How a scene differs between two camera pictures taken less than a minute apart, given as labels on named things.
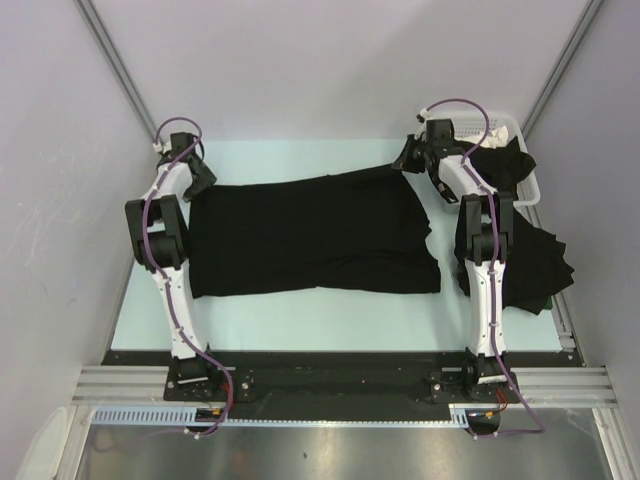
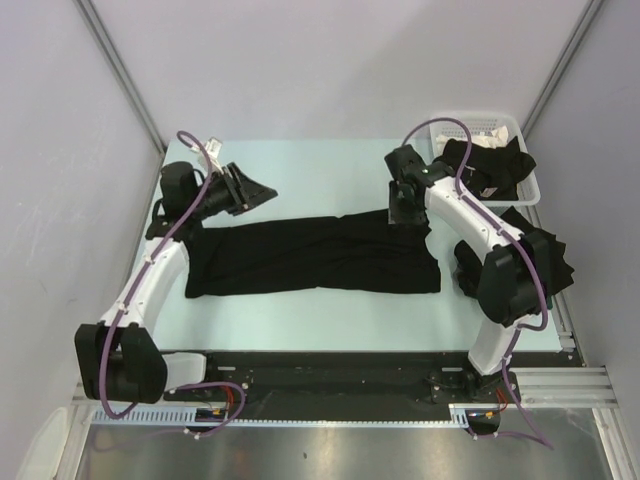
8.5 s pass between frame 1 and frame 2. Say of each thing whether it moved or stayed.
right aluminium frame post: stayed
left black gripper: moved
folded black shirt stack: stayed
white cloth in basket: stayed
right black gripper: moved
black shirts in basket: stayed
